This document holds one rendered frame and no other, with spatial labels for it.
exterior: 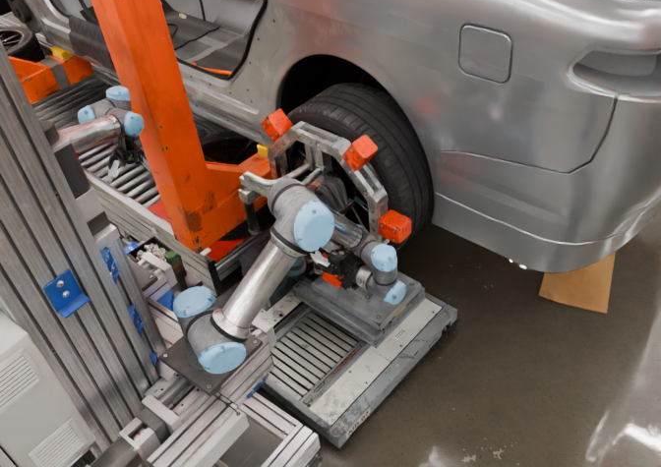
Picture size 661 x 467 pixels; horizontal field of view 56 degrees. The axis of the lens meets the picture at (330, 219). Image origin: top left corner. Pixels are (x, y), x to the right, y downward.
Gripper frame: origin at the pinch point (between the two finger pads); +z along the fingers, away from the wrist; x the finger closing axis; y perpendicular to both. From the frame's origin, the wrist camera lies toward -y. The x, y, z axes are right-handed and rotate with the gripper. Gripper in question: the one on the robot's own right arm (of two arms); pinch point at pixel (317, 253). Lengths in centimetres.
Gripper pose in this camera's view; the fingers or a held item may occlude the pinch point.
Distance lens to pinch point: 211.9
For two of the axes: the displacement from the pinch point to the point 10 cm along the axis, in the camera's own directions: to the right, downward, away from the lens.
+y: -1.0, -7.5, -6.5
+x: -6.7, 5.4, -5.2
